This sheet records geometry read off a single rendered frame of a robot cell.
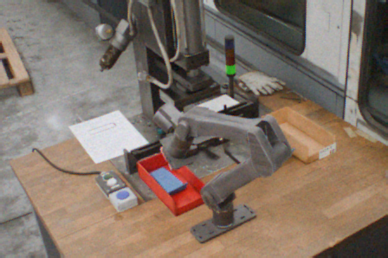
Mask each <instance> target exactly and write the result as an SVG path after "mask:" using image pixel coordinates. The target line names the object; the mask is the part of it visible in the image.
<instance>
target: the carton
mask: <svg viewBox="0 0 388 258"><path fill-rule="evenodd" d="M265 116H274V118H275V119H276V122H278V124H279V125H280V128H281V129H282V132H283V134H285V136H286V139H287V140H288V143H289V144H290V146H291V149H294V152H292V155H294V156H295V157H297V158H298V159H299V160H300V161H303V163H304V164H311V163H312V162H313V161H317V160H318V159H321V158H324V157H325V156H326V155H330V154H332V153H333V152H335V146H336V143H334V140H335V135H334V134H331V133H330V132H329V131H327V130H326V129H324V128H322V127H321V126H319V125H317V124H315V122H312V120H310V119H307V117H305V116H303V115H301V114H300V113H297V112H296V111H295V110H293V109H292V108H291V107H289V106H285V107H283V108H282V109H280V110H276V111H274V112H272V113H268V114H266V115H264V116H262V119H264V117H265Z"/></svg>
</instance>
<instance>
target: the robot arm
mask: <svg viewBox="0 0 388 258"><path fill-rule="evenodd" d="M152 120H153V121H154V122H155V123H156V124H157V125H158V126H159V127H160V128H161V129H162V130H163V131H165V132H166V133H167V134H170V133H173V132H175V133H174V134H173V135H172V136H170V137H167V138H164V139H161V141H160V143H161V144H162V147H161V149H160V150H161V152H162V154H163V155H164V157H165V161H166V162H168V163H169V166H170V168H171V171H176V170H179V169H180V168H181V167H184V166H186V165H188V164H193V163H194V161H195V159H194V158H193V157H192V156H193V155H194V154H195V151H196V149H197V147H198V146H207V145H208V144H209V143H213V140H214V139H215V137H219V138H223V139H228V140H235V141H237V142H240V143H244V144H245V145H247V146H249V153H250V158H248V159H246V160H245V161H243V162H242V163H240V164H238V165H237V166H236V167H234V168H232V169H231V170H230V171H226V172H225V173H224V172H223V171H222V172H221V173H219V174H218V175H216V176H215V177H213V179H211V180H210V181H209V182H208V183H207V184H206V185H205V186H204V187H203V188H202V189H201V196H202V199H203V200H204V203H205V205H206V206H208V208H209V209H210V210H212V213H213V217H212V218H210V219H207V220H206V221H203V222H200V223H199V224H198V225H195V226H193V227H191V228H190V233H191V234H192V235H193V236H195V239H196V240H197V241H198V242H200V243H202V244H203V243H205V242H208V241H209V240H213V239H214V238H216V237H217V236H220V235H222V234H225V233H227V232H228V231H231V230H232V229H234V228H237V227H239V226H240V225H243V224H245V223H246V222H249V221H251V220H252V219H255V218H256V217H257V214H256V213H255V211H254V210H252V209H251V208H250V207H249V206H248V205H247V204H246V203H240V204H238V205H237V206H236V207H234V204H233V202H232V201H234V199H235V198H236V195H235V193H234V191H236V190H237V189H240V188H242V187H243V186H244V185H246V184H248V183H251V182H252V181H253V180H255V179H257V178H259V177H264V178H265V177H270V176H271V175H273V174H274V172H275V171H276V170H277V169H278V168H279V167H281V166H282V165H283V164H284V163H285V161H287V160H288V159H289V158H291V155H292V149H291V146H290V144H289V143H288V140H287V139H286V136H285V134H283V132H282V129H281V128H280V125H279V124H278V122H276V119H275V118H274V116H265V117H264V119H244V118H239V117H236V116H232V115H225V114H221V113H216V112H214V111H213V110H210V109H209V108H208V107H204V106H194V107H193V108H192V109H190V110H189V112H187V113H183V112H181V113H180V112H179V110H178V109H177V108H176V107H174V106H173V104H171V103H170V102H167V103H165V104H164V105H163V106H162V107H160V108H159V110H158V112H157V113H155V115H154V116H153V118H152ZM265 125H266V126H265ZM266 129H267V131H266ZM267 135H268V138H267Z"/></svg>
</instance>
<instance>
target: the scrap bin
mask: <svg viewBox="0 0 388 258"><path fill-rule="evenodd" d="M137 167H138V172H139V176H140V179H142V180H143V182H144V183H146V185H148V187H149V189H151V190H152V191H153V192H154V193H155V195H156V196H157V197H158V198H159V199H160V200H161V201H162V203H164V204H165V206H166V207H167V208H168V209H169V210H170V211H171V213H173V215H174V216H180V215H182V214H183V213H186V212H188V211H189V210H193V209H195V208H196V207H199V206H201V205H203V204H204V200H203V199H202V196H201V189H202V188H203V187H204V186H205V185H206V184H205V183H203V182H202V181H201V179H199V178H198V177H197V176H196V175H195V173H193V172H191V171H190V170H189V168H188V167H186V166H184V167H181V168H180V169H179V170H176V171H171V168H170V166H169V163H168V162H166V161H165V157H164V155H163V154H162V152H161V153H159V154H157V155H153V156H151V157H149V158H145V159H143V160H141V161H138V162H137ZM161 167H165V168H166V169H167V170H168V171H169V172H170V173H172V174H173V176H174V177H177V179H179V180H180V181H181V182H182V183H183V184H185V183H188V185H187V186H186V188H185V189H182V190H181V191H178V192H177V193H175V194H173V195H168V193H167V191H165V189H163V188H162V187H161V185H159V184H158V183H157V182H156V180H155V179H154V178H153V177H152V176H151V175H150V174H149V173H152V172H153V171H157V170H158V169H160V168H161Z"/></svg>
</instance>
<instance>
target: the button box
mask: <svg viewBox="0 0 388 258"><path fill-rule="evenodd" d="M34 150H36V151H37V152H39V154H40V155H42V157H43V158H44V159H45V161H48V163H49V164H51V165H52V166H53V167H55V168H56V169H57V170H60V171H63V172H66V173H72V174H76V175H89V174H95V173H99V174H100V175H99V176H97V177H95V182H96V184H97V185H98V187H99V188H100V189H101V191H102V192H103V193H104V195H105V196H106V197H107V199H108V200H110V197H109V195H110V194H112V193H114V192H115V191H119V190H121V189H125V188H126V185H125V183H124V182H123V181H122V179H121V178H120V177H119V176H118V175H117V173H116V172H115V171H107V172H101V171H90V172H75V171H69V170H63V169H62V168H60V167H58V166H57V165H55V164H53V163H52V162H51V161H49V159H48V158H46V157H45V155H43V154H42V152H40V151H39V149H36V148H33V149H32V152H34ZM107 173H110V174H112V175H113V178H112V179H116V184H114V185H109V184H107V181H108V180H105V179H104V175H106V174H107Z"/></svg>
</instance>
